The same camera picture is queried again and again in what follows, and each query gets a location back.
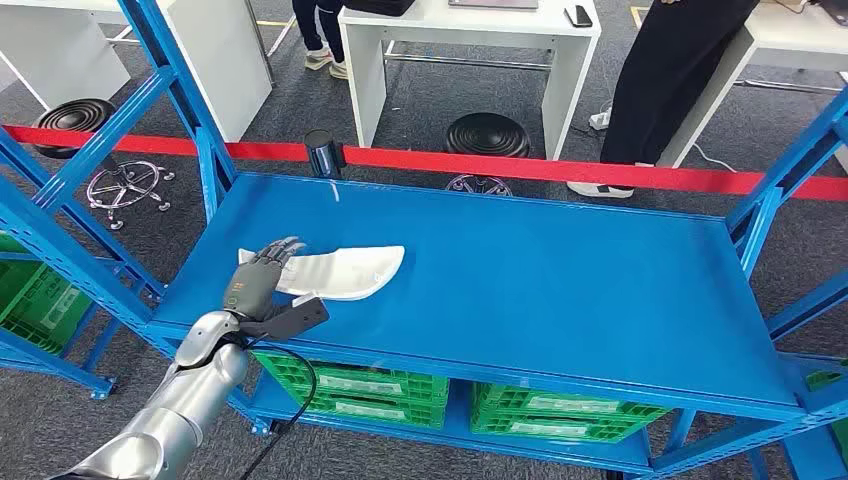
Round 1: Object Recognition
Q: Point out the grey closed laptop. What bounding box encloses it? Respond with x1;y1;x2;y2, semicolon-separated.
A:
448;0;539;11

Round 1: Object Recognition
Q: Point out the white floor cable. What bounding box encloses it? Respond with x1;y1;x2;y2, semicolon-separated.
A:
692;142;738;174

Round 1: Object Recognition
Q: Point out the black bag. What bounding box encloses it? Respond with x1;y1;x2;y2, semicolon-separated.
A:
343;0;417;18

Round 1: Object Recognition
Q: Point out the red barrier belt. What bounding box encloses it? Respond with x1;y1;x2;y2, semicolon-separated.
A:
0;124;313;164
341;145;848;203

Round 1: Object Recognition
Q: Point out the white curved plastic part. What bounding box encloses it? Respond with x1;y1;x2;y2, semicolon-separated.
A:
238;245;407;303

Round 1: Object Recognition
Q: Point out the white desk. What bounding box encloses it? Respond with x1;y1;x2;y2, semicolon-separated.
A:
337;0;603;162
659;0;848;170
0;0;274;144

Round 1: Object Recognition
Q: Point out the person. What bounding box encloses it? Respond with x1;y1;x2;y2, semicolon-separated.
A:
291;0;350;81
567;0;760;200

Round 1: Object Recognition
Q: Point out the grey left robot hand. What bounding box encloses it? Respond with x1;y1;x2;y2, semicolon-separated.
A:
221;236;307;323

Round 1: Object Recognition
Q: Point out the black round stool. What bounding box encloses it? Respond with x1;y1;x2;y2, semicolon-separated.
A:
31;97;177;232
443;112;533;198

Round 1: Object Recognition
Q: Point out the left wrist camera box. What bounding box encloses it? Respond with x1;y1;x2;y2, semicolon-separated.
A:
239;296;331;342

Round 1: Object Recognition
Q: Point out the black-topped barrier post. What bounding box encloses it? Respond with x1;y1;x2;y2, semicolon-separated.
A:
303;129;347;181

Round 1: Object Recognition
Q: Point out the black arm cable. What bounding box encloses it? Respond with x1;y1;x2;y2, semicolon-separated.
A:
237;334;319;480

